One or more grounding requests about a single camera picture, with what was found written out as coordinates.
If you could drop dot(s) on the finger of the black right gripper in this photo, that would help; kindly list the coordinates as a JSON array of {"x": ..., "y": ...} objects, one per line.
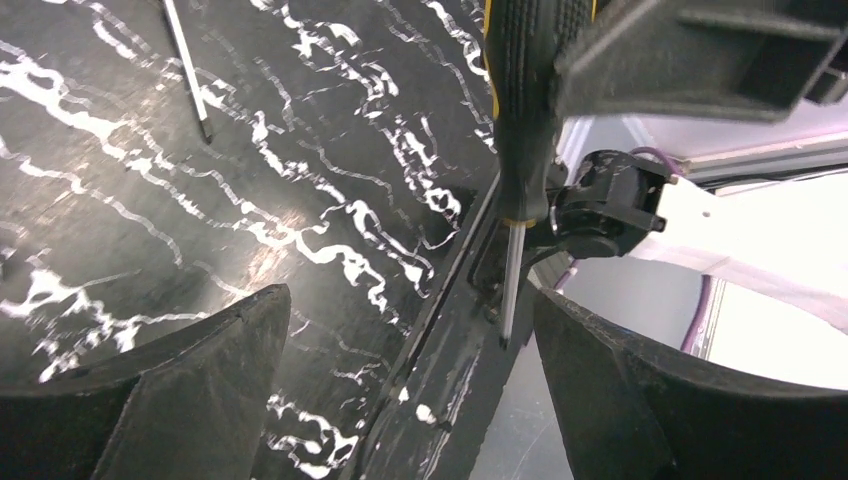
[{"x": 750, "y": 61}]

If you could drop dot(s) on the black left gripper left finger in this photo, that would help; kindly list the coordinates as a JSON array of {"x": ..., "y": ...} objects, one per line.
[{"x": 188, "y": 405}]

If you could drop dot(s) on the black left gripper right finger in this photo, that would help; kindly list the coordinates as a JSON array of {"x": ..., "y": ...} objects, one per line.
[{"x": 629, "y": 407}]

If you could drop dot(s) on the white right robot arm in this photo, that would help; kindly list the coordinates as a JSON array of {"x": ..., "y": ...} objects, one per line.
[{"x": 625, "y": 206}]

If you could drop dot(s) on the aluminium frame rail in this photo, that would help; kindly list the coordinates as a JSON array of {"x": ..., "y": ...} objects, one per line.
[{"x": 779, "y": 161}]

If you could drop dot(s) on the thin orange handled screwdriver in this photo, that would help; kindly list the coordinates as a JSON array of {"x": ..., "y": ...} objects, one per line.
[{"x": 175, "y": 26}]

